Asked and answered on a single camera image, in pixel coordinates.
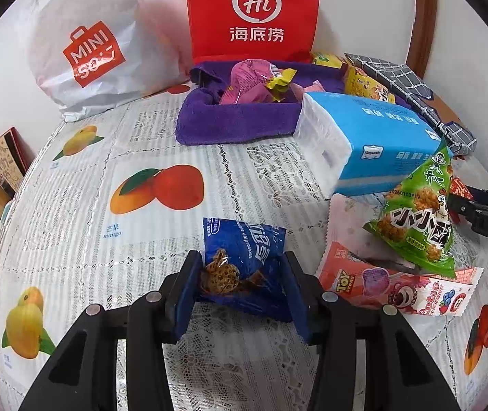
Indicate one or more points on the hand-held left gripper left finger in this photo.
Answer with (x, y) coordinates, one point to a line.
(184, 308)

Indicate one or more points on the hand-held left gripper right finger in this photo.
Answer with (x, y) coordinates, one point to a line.
(301, 308)

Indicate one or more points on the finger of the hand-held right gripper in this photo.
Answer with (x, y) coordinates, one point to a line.
(458, 207)

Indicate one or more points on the green snack packet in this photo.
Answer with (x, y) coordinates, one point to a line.
(415, 222)

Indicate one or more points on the blue cookie packet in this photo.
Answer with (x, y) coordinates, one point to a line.
(244, 248)

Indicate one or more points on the pink lollipop packet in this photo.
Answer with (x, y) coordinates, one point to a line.
(398, 291)

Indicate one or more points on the yellow snack packet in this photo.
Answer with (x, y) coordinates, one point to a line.
(363, 85)

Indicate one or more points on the purple fabric basket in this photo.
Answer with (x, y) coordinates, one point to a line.
(235, 120)

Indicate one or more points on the magenta snack bag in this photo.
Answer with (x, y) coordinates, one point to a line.
(244, 81)

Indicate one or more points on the blue tissue pack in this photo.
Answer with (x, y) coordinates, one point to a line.
(376, 137)

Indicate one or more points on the grey checked fabric box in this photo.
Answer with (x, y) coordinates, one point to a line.
(398, 77)

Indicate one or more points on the small yellow candy packet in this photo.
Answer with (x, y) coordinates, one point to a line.
(280, 83)

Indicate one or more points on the brown patterned book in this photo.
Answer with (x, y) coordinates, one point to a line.
(6, 158)

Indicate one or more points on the red paper bag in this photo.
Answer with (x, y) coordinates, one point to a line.
(209, 17)

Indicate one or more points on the white plastic shopping bag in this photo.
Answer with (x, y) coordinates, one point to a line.
(98, 17)

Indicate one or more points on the brown wooden door frame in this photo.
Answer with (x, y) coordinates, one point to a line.
(423, 8)

